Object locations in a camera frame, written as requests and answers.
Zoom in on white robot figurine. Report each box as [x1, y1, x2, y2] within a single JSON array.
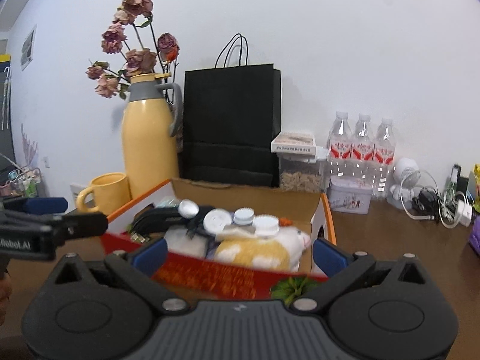
[[387, 157, 421, 210]]

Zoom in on person's left hand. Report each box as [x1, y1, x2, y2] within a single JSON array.
[[0, 272, 13, 326]]

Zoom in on white jar lid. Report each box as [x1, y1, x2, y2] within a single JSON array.
[[177, 199, 200, 219]]

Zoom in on yellow white plush toy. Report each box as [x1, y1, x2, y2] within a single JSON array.
[[163, 226, 312, 272]]

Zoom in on small pink white box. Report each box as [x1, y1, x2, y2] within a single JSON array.
[[270, 132, 317, 156]]

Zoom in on white tin box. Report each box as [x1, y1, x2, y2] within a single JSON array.
[[327, 175, 373, 215]]

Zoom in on yellow ceramic mug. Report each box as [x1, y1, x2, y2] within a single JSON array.
[[76, 172, 132, 215]]

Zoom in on orange black insect toy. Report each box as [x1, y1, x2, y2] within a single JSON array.
[[278, 218, 293, 227]]

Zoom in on black zipper pouch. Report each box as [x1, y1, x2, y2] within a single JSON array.
[[131, 205, 214, 239]]

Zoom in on dried rose bouquet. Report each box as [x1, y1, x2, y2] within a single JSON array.
[[85, 0, 181, 100]]

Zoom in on white ribbed jar cap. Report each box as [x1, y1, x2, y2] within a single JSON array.
[[252, 214, 280, 237]]

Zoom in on yellow thermos jug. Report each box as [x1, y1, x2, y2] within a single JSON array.
[[121, 73, 183, 198]]

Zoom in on black paper bag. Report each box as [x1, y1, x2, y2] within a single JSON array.
[[180, 33, 281, 188]]

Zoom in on water bottle left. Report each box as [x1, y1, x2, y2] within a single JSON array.
[[327, 111, 352, 177]]

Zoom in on water bottle middle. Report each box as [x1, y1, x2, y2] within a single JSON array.
[[352, 114, 374, 179]]

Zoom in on water bottle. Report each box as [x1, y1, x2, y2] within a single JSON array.
[[327, 111, 352, 177], [373, 118, 396, 199], [352, 114, 374, 179]]

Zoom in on water bottle right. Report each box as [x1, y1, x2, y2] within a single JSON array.
[[373, 118, 396, 199]]

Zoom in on clear seed container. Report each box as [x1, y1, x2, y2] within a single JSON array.
[[277, 146, 329, 193]]

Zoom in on red cardboard box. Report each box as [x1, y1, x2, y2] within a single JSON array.
[[101, 179, 336, 302]]

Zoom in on tangled white cables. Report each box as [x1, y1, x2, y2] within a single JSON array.
[[398, 162, 478, 230]]

